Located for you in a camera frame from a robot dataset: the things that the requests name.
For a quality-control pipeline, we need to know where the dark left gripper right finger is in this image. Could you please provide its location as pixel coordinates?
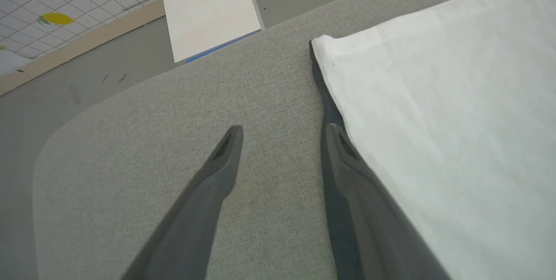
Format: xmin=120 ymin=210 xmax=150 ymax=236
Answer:
xmin=320 ymin=123 xmax=453 ymax=280

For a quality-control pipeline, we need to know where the blue tape strip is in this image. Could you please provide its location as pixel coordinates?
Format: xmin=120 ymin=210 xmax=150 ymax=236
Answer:
xmin=185 ymin=29 xmax=262 ymax=63

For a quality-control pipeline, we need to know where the grey fabric table pad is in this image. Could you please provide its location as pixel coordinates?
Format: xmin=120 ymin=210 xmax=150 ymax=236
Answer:
xmin=32 ymin=0 xmax=556 ymax=280

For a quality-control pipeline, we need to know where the yellow wall sticker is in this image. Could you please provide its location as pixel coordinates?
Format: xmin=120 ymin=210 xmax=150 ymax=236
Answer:
xmin=37 ymin=12 xmax=76 ymax=26

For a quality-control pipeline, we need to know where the white and black garment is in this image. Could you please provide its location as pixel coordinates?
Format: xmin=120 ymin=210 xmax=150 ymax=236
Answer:
xmin=309 ymin=0 xmax=556 ymax=280

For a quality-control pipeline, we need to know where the white box pedestal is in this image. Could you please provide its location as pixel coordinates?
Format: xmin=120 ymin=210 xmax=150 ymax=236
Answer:
xmin=159 ymin=0 xmax=265 ymax=63

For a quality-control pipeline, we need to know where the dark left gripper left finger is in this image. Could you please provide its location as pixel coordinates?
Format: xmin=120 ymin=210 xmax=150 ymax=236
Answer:
xmin=121 ymin=125 xmax=245 ymax=280

